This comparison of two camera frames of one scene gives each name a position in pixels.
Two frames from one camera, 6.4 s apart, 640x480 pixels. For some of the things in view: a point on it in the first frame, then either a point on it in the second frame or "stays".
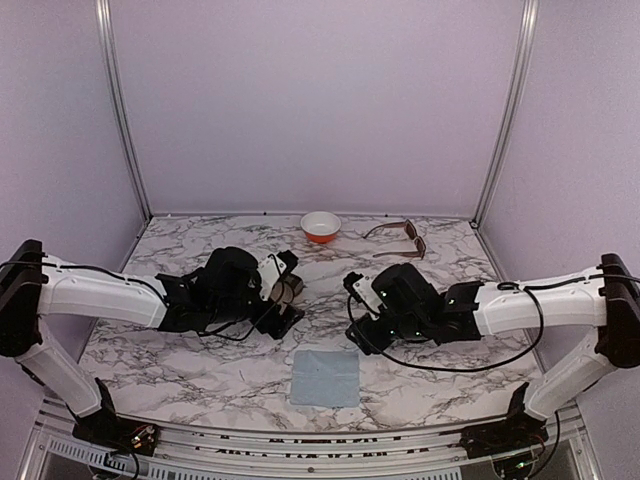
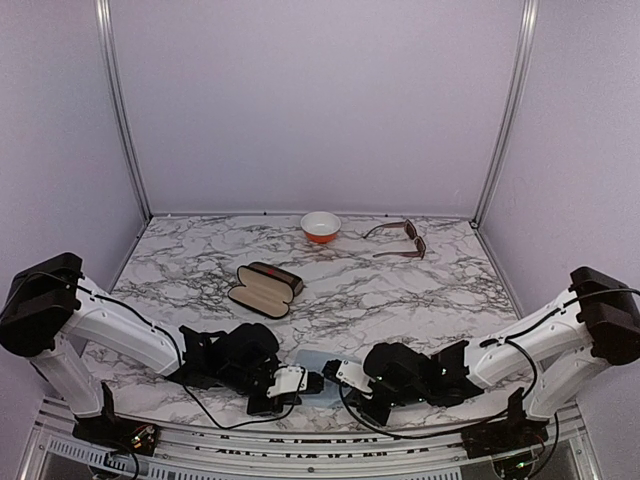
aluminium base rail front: [61, 450] stays
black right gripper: [366, 334] to [355, 399]
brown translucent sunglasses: [411, 232] stays
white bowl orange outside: [320, 227] stays
